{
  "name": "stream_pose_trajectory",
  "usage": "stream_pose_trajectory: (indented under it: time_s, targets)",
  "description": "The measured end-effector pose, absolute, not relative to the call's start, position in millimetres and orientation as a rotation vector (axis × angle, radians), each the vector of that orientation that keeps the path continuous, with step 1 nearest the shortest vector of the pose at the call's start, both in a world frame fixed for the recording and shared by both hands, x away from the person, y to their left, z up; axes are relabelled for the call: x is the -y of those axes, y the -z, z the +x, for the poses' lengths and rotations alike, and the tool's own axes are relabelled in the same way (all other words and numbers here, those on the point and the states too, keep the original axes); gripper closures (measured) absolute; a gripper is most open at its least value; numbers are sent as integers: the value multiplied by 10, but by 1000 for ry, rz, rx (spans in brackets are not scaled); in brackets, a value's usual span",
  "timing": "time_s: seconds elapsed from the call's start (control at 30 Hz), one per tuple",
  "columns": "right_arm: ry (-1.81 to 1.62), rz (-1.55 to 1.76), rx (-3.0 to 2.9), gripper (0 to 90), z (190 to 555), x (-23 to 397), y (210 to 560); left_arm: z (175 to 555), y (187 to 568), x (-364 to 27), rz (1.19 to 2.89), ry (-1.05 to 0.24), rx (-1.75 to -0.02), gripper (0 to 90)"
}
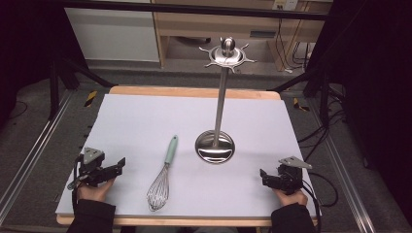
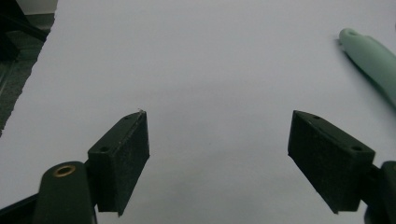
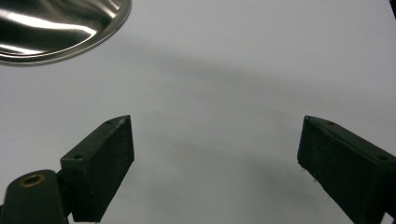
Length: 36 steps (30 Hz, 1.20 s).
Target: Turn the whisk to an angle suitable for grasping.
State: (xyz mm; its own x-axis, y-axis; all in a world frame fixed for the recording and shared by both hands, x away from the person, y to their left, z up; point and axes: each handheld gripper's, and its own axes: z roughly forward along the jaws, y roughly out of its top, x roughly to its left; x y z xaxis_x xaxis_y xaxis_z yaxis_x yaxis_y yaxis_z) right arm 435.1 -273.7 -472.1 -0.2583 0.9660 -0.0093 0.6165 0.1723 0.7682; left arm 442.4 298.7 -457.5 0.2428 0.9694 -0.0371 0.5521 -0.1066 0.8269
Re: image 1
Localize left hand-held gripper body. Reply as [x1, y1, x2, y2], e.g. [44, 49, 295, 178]
[75, 147, 113, 188]

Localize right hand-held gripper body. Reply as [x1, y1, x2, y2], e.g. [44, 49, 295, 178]
[274, 155, 314, 196]

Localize person's right hand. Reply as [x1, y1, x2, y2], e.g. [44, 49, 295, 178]
[274, 187, 309, 208]

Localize person's left hand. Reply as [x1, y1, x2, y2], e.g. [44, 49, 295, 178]
[77, 179, 117, 204]

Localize white table mat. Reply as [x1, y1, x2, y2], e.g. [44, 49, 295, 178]
[54, 93, 323, 218]

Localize stainless steel utensil stand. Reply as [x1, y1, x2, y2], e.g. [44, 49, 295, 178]
[193, 36, 258, 165]

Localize wooden table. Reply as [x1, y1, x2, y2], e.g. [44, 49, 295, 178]
[54, 84, 323, 227]

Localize white cabinet panel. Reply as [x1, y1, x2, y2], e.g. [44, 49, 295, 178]
[64, 7, 160, 63]

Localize wooden desk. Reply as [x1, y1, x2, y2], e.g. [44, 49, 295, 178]
[151, 0, 335, 73]

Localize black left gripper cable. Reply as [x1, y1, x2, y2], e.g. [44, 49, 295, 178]
[66, 154, 86, 216]

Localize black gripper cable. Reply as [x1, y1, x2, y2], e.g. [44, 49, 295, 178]
[300, 170, 340, 233]
[66, 154, 86, 216]

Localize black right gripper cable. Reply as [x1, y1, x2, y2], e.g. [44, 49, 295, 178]
[300, 170, 340, 233]

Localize black floor cables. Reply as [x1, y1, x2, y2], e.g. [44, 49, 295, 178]
[296, 83, 348, 163]

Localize metal floor rail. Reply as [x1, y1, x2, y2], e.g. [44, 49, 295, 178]
[0, 89, 75, 225]
[306, 96, 377, 233]

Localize whisk with mint green handle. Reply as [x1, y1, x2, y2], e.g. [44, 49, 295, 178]
[146, 134, 179, 213]

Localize black frame stand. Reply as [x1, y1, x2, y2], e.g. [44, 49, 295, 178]
[48, 56, 115, 121]
[266, 68, 332, 128]

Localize black cables under desk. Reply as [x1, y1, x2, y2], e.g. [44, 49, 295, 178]
[274, 18, 313, 74]

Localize white wall outlet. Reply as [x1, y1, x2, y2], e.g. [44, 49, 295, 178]
[272, 0, 299, 11]

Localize black frame bar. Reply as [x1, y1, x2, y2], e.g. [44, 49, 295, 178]
[60, 0, 328, 21]

